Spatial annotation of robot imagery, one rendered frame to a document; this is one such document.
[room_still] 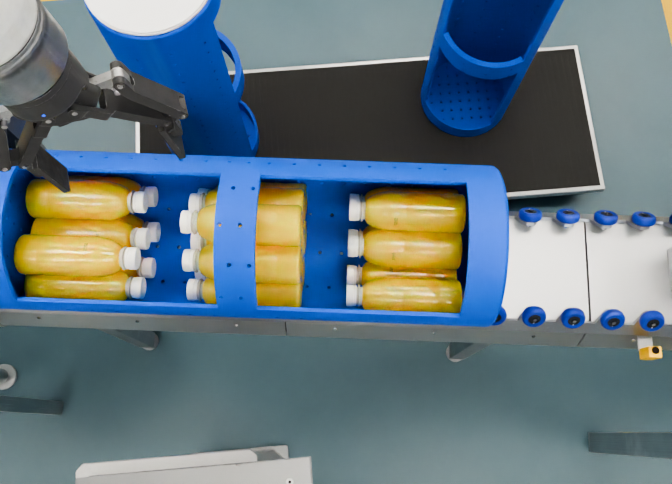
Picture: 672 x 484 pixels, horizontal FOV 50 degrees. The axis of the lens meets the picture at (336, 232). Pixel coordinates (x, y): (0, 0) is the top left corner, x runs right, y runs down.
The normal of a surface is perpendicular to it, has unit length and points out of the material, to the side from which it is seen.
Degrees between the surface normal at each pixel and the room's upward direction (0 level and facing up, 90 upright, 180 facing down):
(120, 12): 0
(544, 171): 0
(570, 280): 0
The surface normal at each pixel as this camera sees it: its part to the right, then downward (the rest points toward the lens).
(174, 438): 0.00, -0.27
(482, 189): 0.02, -0.65
